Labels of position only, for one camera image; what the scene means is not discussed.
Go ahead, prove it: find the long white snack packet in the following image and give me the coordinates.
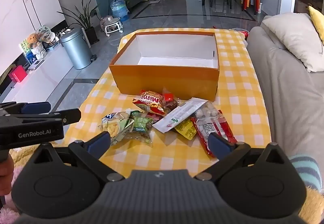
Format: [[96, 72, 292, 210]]
[[152, 98, 208, 133]]

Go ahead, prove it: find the white low cabinet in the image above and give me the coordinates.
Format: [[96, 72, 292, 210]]
[[0, 44, 74, 106]]

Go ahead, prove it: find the cream pillow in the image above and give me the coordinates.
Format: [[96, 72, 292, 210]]
[[262, 13, 324, 72]]

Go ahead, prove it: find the small bin with wrappers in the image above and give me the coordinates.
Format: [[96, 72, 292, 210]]
[[229, 28, 250, 39]]

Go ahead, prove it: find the small green snack packet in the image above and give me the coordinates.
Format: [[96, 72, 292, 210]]
[[129, 110, 155, 148]]

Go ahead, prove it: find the small yellow snack packet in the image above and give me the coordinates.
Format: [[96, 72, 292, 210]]
[[173, 118, 198, 140]]

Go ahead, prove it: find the small white stool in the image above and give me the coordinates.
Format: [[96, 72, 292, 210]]
[[101, 16, 124, 37]]

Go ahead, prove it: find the striped teal clothing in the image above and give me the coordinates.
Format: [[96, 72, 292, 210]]
[[290, 154, 322, 193]]

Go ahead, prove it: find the orange cardboard box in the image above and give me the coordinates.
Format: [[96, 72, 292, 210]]
[[109, 32, 220, 101]]

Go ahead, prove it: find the yellow pillow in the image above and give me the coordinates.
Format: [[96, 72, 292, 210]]
[[308, 6, 324, 44]]

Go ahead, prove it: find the clear pastry red label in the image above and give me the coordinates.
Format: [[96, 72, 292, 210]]
[[162, 88, 180, 111]]

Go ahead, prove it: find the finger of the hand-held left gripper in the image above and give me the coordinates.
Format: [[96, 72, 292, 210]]
[[0, 109, 82, 126], [0, 102, 51, 114]]

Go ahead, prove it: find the red box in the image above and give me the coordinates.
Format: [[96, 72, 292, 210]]
[[8, 65, 28, 83]]

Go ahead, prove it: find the silver pedal trash bin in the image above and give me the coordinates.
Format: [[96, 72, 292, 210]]
[[60, 28, 93, 70]]

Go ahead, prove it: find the red yellow snack packet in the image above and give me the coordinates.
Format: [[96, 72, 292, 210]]
[[133, 90, 167, 116]]

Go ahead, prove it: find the large red snack packet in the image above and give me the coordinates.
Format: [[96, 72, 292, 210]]
[[190, 101, 237, 158]]

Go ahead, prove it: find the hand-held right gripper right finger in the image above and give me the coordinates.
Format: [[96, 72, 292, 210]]
[[194, 133, 290, 181]]

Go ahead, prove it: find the white yellow chips packet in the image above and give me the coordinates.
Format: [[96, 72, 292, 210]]
[[102, 111, 134, 146]]

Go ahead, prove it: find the tall potted plant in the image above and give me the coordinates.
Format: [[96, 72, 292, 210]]
[[57, 0, 100, 46]]

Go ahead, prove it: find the plush toy bouquet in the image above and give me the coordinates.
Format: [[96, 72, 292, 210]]
[[21, 26, 56, 60]]

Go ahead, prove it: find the grey sofa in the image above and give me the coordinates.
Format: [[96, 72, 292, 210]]
[[247, 12, 324, 171]]

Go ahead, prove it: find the person's left hand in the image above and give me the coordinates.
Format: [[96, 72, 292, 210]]
[[0, 155, 14, 196]]

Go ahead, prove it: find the blue water jug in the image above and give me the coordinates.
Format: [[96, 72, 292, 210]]
[[110, 0, 130, 22]]

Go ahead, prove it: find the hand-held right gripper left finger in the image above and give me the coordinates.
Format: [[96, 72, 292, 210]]
[[27, 131, 124, 182]]

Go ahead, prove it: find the yellow checkered tablecloth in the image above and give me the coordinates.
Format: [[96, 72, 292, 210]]
[[57, 28, 272, 162]]

